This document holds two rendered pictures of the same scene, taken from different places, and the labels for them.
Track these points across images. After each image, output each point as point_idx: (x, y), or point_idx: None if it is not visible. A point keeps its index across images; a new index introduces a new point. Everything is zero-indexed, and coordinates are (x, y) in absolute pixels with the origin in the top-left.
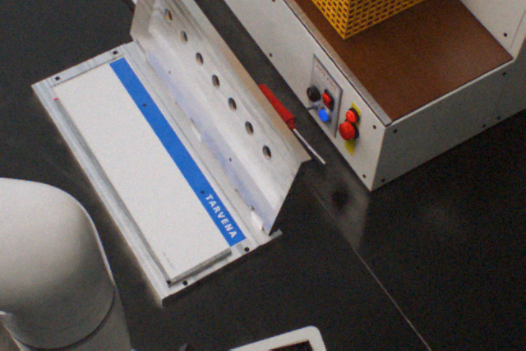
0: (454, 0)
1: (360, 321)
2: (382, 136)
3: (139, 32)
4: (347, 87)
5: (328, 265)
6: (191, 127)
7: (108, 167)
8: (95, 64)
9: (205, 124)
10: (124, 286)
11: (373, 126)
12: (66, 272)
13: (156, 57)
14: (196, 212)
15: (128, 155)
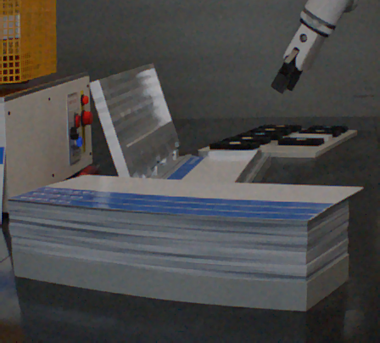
0: None
1: None
2: (89, 85)
3: (130, 164)
4: (77, 84)
5: (157, 160)
6: (156, 173)
7: (238, 173)
8: None
9: (155, 143)
10: (284, 168)
11: (87, 85)
12: None
13: (137, 159)
14: (207, 162)
15: (217, 174)
